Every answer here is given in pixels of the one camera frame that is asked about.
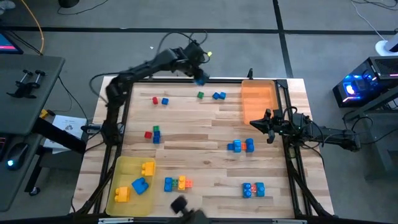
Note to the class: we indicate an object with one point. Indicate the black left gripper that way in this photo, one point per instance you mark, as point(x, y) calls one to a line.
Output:
point(191, 67)

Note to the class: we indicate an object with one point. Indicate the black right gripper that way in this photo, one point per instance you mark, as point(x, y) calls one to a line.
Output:
point(283, 126)

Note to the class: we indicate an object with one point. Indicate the large blue block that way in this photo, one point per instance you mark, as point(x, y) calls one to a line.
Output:
point(201, 81)
point(140, 185)
point(247, 189)
point(249, 145)
point(168, 184)

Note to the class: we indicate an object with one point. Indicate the small green block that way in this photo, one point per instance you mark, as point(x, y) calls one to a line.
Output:
point(156, 128)
point(200, 95)
point(175, 183)

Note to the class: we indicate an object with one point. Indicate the small blue block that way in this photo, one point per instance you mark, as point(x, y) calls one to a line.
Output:
point(156, 137)
point(165, 101)
point(222, 95)
point(216, 96)
point(230, 147)

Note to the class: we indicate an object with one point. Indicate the translucent orange plastic bin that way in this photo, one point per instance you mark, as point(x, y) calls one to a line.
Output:
point(258, 99)

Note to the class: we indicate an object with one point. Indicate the small red block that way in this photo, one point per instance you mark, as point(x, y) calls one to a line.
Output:
point(155, 100)
point(148, 134)

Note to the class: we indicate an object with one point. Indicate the large yellow block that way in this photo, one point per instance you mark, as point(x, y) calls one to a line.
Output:
point(122, 194)
point(182, 183)
point(148, 169)

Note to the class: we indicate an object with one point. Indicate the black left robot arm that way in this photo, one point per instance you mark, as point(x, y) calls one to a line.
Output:
point(146, 67)

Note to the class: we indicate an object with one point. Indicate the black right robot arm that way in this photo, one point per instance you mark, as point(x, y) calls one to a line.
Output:
point(335, 137)

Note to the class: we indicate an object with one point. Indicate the black lit desktop computer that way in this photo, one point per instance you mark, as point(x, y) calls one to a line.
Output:
point(363, 84)

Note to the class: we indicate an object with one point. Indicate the grey side table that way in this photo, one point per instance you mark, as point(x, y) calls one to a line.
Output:
point(379, 140)

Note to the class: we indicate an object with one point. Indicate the translucent yellow plastic bin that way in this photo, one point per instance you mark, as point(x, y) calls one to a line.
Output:
point(124, 174)

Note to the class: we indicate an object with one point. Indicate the white paper sheet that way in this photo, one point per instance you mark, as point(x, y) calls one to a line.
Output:
point(70, 126)

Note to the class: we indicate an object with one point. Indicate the white round device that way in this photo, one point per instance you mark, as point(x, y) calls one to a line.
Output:
point(385, 46)

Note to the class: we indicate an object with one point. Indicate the black round stand base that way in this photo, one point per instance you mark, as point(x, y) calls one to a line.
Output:
point(68, 2)

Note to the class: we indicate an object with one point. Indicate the black desk support beam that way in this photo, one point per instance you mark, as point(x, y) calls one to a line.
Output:
point(59, 135)

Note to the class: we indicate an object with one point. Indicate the small yellow black tool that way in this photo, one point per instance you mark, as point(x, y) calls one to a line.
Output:
point(44, 113)

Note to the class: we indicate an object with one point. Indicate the dark grey desk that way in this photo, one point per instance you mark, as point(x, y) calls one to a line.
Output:
point(18, 112)

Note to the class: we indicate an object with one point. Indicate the computer monitor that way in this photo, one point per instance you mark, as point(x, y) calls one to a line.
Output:
point(7, 43)

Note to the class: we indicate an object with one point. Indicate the black computer mouse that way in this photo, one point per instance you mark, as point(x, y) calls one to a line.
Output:
point(16, 155)

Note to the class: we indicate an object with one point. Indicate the grey shoe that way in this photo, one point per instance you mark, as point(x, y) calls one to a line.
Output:
point(6, 5)

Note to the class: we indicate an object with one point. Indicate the black metal table frame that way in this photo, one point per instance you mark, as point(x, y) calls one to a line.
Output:
point(224, 80)

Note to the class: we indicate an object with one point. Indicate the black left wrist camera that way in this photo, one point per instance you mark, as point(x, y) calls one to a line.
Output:
point(196, 51)

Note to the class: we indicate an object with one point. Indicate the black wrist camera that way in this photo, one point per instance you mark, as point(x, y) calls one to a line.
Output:
point(299, 119)
point(196, 51)

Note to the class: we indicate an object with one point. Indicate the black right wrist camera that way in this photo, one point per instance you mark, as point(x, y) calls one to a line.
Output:
point(299, 119)

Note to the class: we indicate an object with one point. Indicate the small black rail clamp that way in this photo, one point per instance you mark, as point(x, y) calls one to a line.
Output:
point(250, 73)

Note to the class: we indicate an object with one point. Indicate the silver metal bracket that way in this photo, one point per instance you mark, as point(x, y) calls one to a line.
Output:
point(289, 221)
point(115, 221)

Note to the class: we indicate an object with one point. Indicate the black double clamp bracket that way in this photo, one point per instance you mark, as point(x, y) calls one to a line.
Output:
point(26, 84)

